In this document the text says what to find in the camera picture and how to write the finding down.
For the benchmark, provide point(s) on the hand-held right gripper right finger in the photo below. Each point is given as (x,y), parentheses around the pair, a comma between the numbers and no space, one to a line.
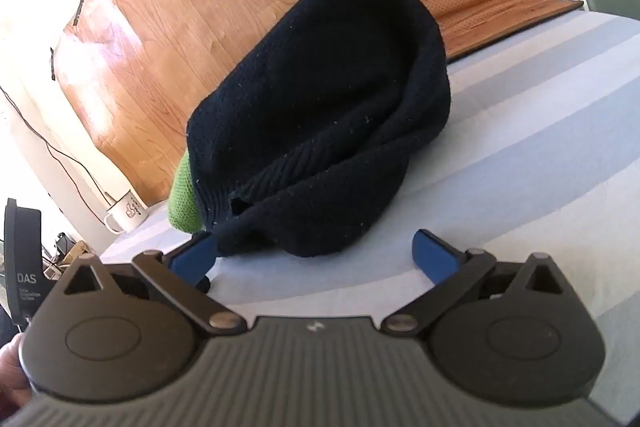
(432,257)

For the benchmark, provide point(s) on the brown cardboard box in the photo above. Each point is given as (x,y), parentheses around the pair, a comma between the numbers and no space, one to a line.
(71,253)

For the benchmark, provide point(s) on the wood-pattern laminate sheet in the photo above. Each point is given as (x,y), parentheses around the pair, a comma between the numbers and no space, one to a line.
(190,32)

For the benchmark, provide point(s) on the white enamel mug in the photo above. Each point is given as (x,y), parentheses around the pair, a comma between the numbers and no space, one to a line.
(127,211)

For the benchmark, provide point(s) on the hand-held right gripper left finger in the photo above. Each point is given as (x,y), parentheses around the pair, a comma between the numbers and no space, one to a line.
(192,259)

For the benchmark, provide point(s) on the black tape strip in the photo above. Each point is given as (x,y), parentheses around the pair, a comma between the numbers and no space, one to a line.
(80,6)
(53,64)

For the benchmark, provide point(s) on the black knit sweater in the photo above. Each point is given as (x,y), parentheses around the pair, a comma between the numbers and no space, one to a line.
(325,107)

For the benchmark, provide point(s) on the striped bed sheet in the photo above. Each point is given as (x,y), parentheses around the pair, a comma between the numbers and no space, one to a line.
(525,147)

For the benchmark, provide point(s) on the green knit garment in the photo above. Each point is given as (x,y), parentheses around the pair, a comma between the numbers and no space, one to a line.
(184,202)

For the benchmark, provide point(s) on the person's left hand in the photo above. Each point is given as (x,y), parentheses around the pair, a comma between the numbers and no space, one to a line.
(12,372)

